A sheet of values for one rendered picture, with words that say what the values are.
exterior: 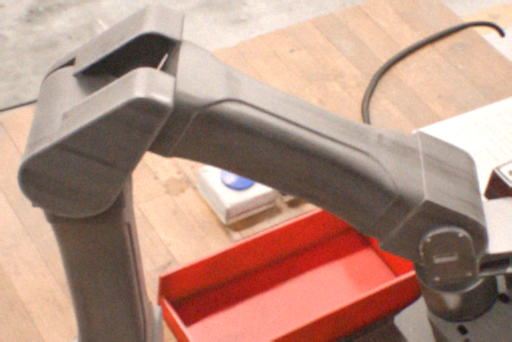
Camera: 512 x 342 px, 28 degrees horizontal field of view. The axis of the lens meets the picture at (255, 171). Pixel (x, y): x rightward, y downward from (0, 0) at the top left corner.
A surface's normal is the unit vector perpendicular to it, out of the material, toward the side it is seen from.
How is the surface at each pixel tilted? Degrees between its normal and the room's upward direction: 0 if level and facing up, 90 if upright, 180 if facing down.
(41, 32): 0
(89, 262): 91
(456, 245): 90
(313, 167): 87
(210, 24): 0
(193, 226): 0
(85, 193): 90
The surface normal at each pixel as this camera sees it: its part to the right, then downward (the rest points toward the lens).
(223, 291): 0.09, -0.70
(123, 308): 0.03, 0.71
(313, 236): 0.53, 0.64
